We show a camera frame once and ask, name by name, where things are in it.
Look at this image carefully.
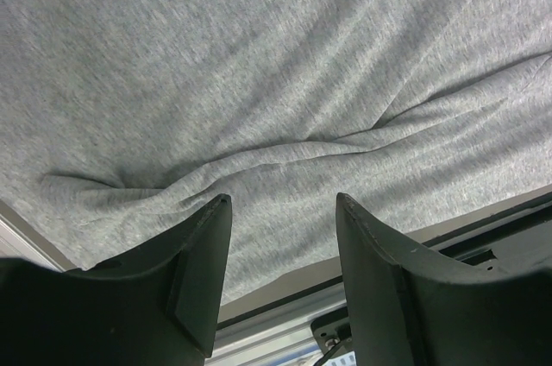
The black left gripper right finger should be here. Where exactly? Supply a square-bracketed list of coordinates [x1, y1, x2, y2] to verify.
[335, 192, 552, 366]

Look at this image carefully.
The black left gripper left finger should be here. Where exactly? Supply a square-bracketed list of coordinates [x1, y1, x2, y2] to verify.
[1, 194, 232, 365]

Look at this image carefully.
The grey adidas t-shirt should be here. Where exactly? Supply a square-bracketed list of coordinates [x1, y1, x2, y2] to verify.
[1, 0, 551, 302]

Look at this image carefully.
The aluminium front rail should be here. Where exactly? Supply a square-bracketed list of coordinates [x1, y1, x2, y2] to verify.
[205, 278, 354, 365]

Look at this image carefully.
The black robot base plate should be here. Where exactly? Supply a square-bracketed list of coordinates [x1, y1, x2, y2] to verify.
[310, 192, 552, 366]

